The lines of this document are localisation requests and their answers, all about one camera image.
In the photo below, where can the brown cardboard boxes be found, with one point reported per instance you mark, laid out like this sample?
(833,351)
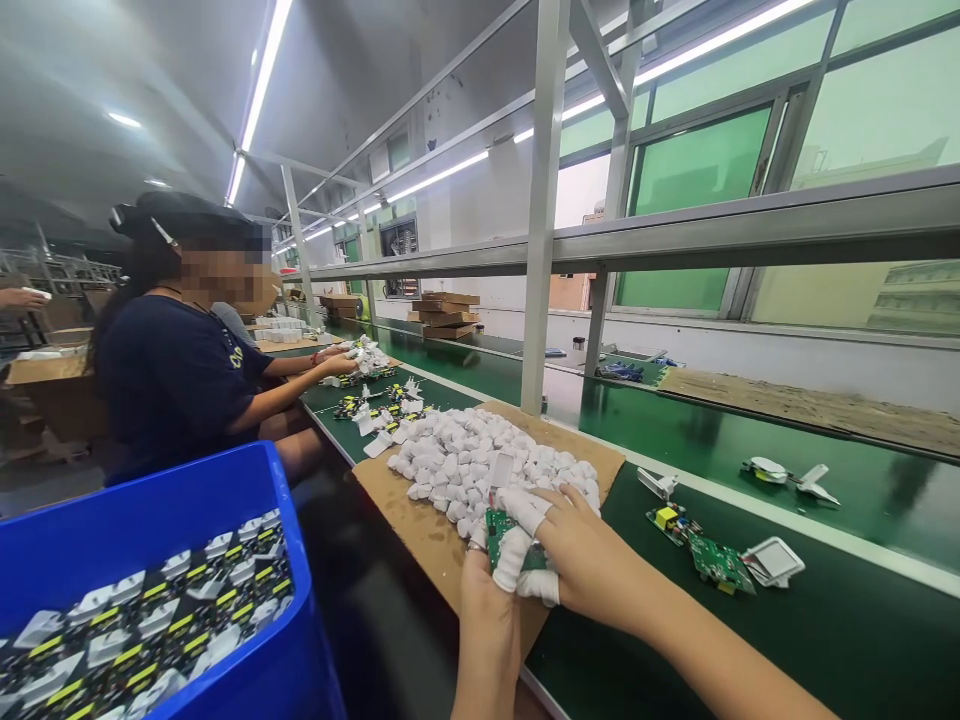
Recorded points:
(52,390)

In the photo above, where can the person's right thumb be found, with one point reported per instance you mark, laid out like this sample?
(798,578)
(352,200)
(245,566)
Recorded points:
(540,589)

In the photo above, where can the blue plastic bin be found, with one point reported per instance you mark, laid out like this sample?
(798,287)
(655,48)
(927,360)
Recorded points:
(112,510)

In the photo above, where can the grey metal workstation frame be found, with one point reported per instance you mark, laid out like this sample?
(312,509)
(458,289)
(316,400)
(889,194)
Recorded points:
(540,240)

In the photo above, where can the white square charger cover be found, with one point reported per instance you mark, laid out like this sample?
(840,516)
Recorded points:
(775,561)

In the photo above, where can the heap of boards with plugs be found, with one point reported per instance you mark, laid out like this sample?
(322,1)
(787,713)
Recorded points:
(150,622)

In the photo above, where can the person's right middle finger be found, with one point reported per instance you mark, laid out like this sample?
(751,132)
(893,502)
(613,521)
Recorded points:
(519,511)

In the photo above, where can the heap of white assembled chargers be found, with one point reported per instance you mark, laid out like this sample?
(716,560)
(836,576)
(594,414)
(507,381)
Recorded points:
(367,356)

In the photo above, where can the green conveyor belt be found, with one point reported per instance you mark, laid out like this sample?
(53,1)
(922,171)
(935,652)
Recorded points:
(787,645)

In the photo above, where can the blue gloves bundle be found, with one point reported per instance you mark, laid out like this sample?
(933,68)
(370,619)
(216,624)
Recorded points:
(621,370)

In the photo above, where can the long ceiling light tube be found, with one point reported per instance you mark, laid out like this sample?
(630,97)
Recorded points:
(259,97)

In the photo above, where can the frame-mounted light tube row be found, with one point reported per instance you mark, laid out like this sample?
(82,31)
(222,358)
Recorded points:
(570,112)

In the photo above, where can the person's right hand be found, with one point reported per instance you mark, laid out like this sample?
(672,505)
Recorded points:
(577,555)

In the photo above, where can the person's left thumb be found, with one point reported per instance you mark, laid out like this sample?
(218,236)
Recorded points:
(477,536)

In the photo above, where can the circuit board with yellow transformer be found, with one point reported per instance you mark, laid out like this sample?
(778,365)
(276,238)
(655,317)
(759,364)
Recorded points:
(669,523)

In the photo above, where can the pile of white plug shells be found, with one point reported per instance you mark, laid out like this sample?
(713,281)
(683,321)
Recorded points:
(457,457)

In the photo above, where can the rows of white chargers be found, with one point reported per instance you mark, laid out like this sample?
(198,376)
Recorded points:
(281,334)

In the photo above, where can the low stack of flat cartons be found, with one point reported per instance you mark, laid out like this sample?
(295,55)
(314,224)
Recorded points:
(339,306)

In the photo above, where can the white angled plug piece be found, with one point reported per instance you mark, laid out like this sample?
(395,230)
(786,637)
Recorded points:
(816,486)

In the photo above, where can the upright white charger casing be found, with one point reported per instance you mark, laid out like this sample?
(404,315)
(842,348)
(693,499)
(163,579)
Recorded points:
(503,472)

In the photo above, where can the brown cardboard sheet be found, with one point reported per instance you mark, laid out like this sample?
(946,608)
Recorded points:
(405,510)

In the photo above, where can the person's right ring finger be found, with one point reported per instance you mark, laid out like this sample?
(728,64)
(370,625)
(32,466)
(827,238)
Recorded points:
(547,519)

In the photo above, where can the person's right index finger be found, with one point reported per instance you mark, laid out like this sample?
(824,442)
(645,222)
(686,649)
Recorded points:
(511,564)

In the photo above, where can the white charger half with board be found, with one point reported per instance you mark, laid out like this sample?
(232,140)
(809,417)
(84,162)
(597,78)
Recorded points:
(766,469)

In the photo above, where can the white plug part with prongs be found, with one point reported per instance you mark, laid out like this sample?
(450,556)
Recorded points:
(657,481)

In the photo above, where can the green round-ended circuit board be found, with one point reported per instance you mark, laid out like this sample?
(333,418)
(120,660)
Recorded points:
(720,564)

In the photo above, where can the green-tinted window wall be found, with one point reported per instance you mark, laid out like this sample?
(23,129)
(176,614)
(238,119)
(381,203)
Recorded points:
(750,195)

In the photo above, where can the person's left hand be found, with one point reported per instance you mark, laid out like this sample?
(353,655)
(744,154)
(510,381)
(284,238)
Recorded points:
(480,592)

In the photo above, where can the person's right little finger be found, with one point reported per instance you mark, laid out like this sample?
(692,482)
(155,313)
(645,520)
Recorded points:
(579,501)

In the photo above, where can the scattered group of yellow-black boards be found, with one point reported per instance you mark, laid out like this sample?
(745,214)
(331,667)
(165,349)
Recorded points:
(386,409)

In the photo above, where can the tall stack of flat cartons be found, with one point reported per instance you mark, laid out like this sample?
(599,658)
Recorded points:
(444,315)

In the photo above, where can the small black and white cup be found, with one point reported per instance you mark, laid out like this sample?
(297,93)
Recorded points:
(579,351)

